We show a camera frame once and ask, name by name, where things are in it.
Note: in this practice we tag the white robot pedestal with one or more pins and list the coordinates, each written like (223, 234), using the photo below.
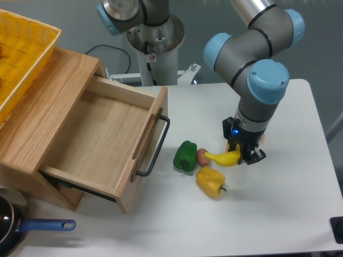
(157, 48)

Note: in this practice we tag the brown egg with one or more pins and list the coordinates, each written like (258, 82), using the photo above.
(201, 158)

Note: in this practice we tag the black drawer handle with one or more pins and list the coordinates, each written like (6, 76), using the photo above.
(157, 149)

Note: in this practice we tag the yellow bell pepper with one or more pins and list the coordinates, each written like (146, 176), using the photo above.
(211, 181)

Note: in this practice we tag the white metal base frame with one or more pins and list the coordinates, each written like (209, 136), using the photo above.
(184, 77)

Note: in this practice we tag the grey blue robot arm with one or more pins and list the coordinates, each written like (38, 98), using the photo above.
(245, 62)

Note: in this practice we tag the yellow plastic basket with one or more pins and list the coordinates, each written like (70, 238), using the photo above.
(26, 47)

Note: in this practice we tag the wooden drawer cabinet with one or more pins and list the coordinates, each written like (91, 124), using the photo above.
(34, 124)

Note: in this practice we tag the open wooden top drawer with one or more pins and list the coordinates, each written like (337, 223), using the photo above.
(110, 134)

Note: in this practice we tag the orange triangular bread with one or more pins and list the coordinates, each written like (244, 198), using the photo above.
(261, 141)

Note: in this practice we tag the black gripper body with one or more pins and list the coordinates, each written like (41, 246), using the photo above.
(233, 131)

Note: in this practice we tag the black pan blue handle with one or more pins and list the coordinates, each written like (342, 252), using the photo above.
(16, 221)

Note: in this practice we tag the yellow banana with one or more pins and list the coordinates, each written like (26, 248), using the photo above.
(227, 159)

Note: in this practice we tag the green bell pepper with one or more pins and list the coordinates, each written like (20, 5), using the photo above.
(185, 158)

